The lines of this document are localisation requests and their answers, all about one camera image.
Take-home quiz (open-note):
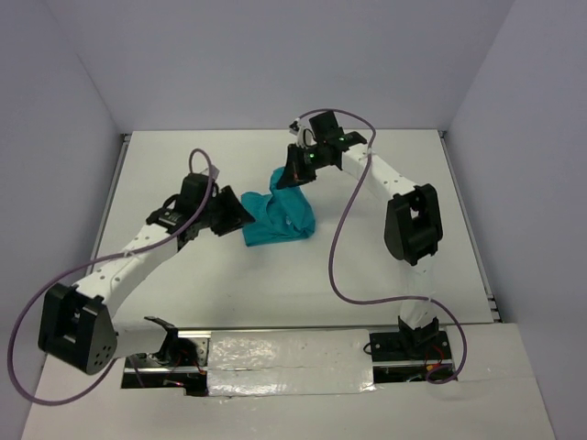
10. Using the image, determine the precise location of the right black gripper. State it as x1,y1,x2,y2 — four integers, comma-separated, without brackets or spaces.
278,142,327,191

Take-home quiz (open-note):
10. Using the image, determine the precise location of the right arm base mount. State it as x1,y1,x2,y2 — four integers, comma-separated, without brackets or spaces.
363,318,455,384

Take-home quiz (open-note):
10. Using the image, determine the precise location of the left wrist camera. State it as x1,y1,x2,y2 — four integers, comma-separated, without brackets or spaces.
208,167,220,181

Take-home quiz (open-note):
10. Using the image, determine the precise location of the teal t shirt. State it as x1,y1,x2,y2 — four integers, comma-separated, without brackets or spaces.
240,167,316,247

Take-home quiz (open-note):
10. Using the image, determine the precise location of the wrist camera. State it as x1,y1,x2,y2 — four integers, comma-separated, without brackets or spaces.
289,118,316,149
208,167,220,181

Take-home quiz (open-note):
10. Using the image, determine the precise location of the silver taped panel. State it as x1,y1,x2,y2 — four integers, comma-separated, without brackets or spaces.
206,329,375,397

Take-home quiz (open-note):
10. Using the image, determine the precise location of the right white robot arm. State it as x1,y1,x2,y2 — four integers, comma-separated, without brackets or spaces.
276,108,443,358

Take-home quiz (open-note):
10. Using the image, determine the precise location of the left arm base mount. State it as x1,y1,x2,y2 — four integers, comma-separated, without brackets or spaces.
116,316,211,397

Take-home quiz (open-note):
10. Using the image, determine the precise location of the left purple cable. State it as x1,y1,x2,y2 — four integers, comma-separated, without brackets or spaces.
7,148,219,406

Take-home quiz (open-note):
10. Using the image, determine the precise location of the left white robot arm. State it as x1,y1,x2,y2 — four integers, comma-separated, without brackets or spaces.
38,173,255,375

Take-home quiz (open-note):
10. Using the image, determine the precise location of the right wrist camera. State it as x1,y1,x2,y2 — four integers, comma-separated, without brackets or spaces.
289,118,316,149

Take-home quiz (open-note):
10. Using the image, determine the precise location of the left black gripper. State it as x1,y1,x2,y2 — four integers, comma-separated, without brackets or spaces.
196,185,255,237

